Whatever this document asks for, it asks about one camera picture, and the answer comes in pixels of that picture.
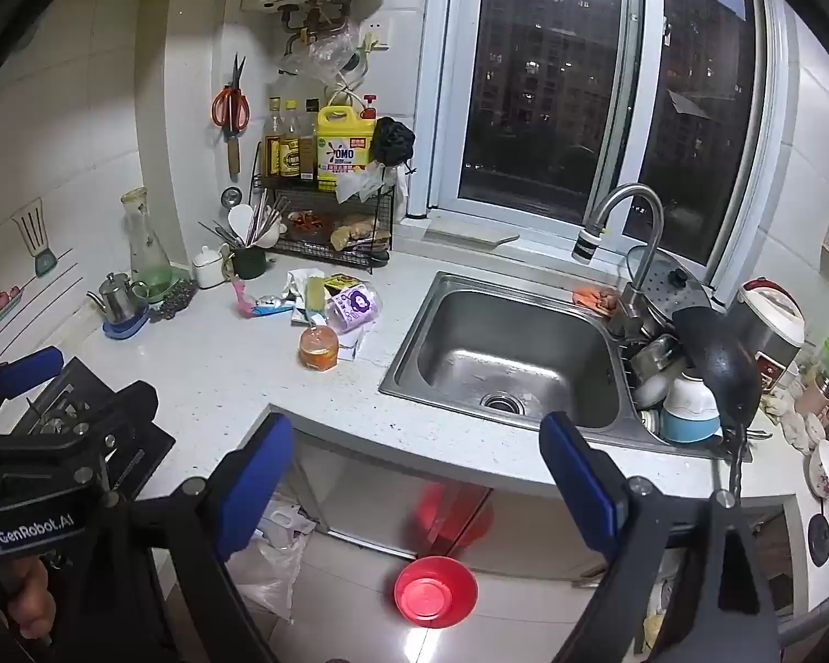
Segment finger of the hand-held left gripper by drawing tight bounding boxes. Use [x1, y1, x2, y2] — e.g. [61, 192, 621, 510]
[0, 349, 65, 429]
[0, 380, 160, 494]

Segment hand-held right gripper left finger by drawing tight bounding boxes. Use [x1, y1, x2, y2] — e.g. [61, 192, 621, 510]
[75, 414, 298, 663]

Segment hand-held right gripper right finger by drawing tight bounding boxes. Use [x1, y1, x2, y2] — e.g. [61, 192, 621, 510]
[539, 411, 781, 663]

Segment person's left hand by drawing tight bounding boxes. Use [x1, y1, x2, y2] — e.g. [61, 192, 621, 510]
[6, 558, 57, 636]

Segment black gas stove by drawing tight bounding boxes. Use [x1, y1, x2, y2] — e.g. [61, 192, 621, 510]
[28, 355, 178, 498]

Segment blue coaster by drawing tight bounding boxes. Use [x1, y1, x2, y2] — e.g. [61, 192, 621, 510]
[102, 311, 151, 341]

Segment plastic bags on floor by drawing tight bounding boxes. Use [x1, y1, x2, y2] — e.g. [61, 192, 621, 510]
[235, 490, 313, 623]

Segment steel teapot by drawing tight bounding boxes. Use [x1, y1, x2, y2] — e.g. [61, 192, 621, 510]
[86, 272, 150, 325]

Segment steel wool scrubber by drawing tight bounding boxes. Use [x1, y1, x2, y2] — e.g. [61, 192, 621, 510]
[148, 282, 198, 323]

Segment green dish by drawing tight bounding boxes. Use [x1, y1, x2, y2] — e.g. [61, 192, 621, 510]
[134, 269, 182, 303]

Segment blue and white bowl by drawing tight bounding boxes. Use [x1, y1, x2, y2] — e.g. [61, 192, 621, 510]
[659, 371, 723, 444]

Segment stainless steel sink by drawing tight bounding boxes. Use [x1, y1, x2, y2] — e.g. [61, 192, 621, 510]
[380, 271, 754, 462]

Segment orange lidded cup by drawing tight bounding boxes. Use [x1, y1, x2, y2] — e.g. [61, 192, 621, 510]
[299, 324, 339, 371]

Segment white lidded jar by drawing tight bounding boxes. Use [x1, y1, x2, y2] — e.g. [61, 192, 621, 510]
[192, 245, 229, 289]

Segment glass carafe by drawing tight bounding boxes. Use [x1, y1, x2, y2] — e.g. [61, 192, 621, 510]
[120, 186, 174, 291]

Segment red basin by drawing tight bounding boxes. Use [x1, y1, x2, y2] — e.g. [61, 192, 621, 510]
[393, 556, 479, 629]

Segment dark green mug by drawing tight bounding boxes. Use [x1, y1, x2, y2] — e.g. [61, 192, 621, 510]
[231, 245, 269, 281]

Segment orange cloth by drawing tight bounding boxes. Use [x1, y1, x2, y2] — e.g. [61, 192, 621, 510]
[572, 286, 626, 319]

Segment black wok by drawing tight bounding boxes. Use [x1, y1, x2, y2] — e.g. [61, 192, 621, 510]
[671, 307, 762, 498]

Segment metal chopsticks bundle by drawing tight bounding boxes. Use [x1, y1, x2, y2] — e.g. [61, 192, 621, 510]
[197, 219, 250, 251]

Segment purple tissue pack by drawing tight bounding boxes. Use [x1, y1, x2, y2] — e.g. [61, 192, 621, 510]
[326, 286, 382, 336]

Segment steel pot lid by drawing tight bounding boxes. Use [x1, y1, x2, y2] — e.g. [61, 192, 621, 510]
[625, 245, 716, 360]

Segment garlic cloves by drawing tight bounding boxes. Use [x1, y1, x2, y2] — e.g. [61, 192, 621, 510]
[763, 393, 829, 458]

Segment black round lid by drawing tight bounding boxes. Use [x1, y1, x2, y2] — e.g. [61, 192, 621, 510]
[807, 514, 829, 567]

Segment white rice cooker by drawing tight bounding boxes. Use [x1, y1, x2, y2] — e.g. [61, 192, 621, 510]
[725, 278, 806, 394]

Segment floral bowl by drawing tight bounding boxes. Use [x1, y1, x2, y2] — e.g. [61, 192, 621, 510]
[808, 438, 829, 498]

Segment dried red chilies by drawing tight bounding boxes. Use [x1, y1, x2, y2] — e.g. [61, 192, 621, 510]
[286, 211, 333, 236]

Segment steel faucet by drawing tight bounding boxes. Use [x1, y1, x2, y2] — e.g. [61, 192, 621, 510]
[572, 184, 665, 336]

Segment white tile piece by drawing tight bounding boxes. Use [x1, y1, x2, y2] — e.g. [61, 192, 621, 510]
[424, 211, 522, 250]

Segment clear oil bottle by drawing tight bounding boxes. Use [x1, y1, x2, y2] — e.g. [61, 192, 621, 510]
[263, 98, 284, 177]

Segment yellow label bottle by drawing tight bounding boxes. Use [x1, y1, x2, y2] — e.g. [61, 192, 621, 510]
[280, 100, 302, 181]

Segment crumpled white hanging bag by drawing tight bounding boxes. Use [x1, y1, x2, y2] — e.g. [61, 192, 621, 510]
[335, 164, 408, 206]

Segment yellow detergent jug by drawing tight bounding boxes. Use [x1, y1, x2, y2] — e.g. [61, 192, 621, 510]
[316, 95, 378, 193]

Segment black plastic bag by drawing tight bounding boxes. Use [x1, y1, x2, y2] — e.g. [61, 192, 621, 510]
[371, 117, 417, 168]

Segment clear hanging plastic bag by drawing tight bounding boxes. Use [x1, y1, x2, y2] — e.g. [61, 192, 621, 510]
[280, 20, 360, 84]

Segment window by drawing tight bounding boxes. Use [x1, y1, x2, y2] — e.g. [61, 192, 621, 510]
[414, 0, 795, 291]

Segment black wire rack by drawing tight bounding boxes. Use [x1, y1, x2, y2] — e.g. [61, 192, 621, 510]
[252, 141, 416, 275]

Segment orange handled scissors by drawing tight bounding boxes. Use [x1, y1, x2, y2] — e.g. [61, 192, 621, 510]
[212, 54, 251, 134]

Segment white power cable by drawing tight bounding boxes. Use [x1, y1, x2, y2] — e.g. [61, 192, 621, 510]
[323, 76, 369, 109]

